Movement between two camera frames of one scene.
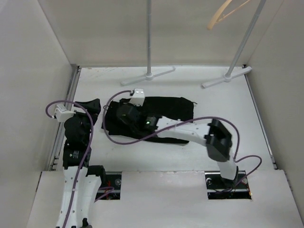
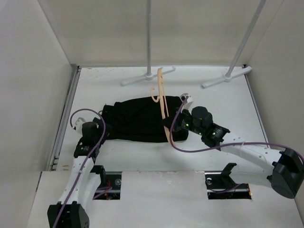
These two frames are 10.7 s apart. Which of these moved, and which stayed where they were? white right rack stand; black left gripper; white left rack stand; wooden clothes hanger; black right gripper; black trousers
Moved: black left gripper; black right gripper; wooden clothes hanger
Stayed: black trousers; white right rack stand; white left rack stand
